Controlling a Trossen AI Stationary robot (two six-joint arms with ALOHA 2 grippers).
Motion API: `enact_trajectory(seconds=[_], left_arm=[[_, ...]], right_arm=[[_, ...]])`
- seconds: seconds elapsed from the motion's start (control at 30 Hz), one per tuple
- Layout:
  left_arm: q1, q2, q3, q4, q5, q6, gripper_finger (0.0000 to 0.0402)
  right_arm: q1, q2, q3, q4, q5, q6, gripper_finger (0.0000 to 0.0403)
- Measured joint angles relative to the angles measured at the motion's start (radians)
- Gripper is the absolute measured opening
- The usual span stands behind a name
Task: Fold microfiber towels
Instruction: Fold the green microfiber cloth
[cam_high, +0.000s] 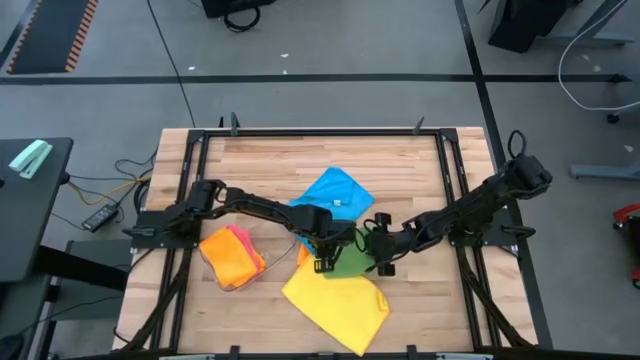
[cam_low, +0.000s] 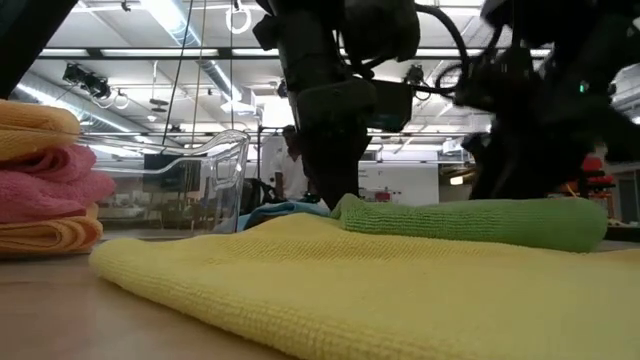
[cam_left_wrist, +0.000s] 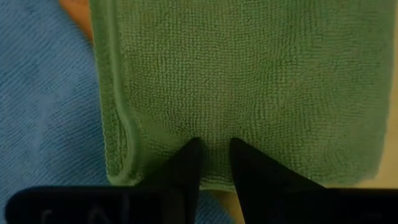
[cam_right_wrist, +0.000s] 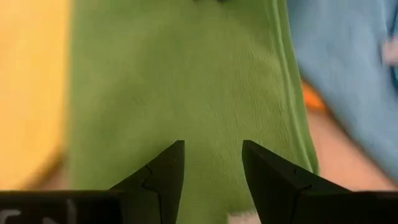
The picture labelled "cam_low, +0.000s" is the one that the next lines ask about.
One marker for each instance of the black ceiling spotlight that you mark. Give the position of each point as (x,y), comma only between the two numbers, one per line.
(415,74)
(85,80)
(282,89)

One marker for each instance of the silver air duct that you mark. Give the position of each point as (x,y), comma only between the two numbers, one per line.
(220,80)
(50,92)

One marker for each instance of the red tool chest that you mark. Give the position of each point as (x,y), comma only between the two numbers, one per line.
(382,196)

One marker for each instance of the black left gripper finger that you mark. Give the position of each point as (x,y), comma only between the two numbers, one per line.
(335,145)

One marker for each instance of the red storage bin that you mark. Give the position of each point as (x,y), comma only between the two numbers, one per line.
(592,164)

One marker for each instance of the green microfiber towel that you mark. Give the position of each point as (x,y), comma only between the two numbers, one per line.
(475,225)

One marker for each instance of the orange microfiber towel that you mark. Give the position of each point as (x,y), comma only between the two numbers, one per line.
(35,127)
(45,235)

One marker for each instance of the yellow microfiber towel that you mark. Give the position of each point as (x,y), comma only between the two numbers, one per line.
(350,290)

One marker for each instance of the black storage shelf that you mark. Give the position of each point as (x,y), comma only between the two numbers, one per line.
(584,187)

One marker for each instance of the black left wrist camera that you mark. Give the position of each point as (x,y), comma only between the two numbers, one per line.
(392,107)

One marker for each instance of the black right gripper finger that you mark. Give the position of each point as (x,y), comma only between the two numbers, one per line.
(530,170)

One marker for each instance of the blue microfiber towel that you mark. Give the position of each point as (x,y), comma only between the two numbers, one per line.
(280,210)

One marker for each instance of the black monitor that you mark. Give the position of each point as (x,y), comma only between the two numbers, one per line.
(170,175)

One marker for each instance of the clear plastic bin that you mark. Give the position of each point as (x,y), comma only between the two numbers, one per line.
(220,165)

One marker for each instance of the grey door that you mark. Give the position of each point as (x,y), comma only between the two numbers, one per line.
(627,200)

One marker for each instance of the black overhead light bar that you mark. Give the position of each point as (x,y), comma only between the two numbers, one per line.
(150,52)

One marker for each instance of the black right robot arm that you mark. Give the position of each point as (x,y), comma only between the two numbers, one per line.
(550,20)

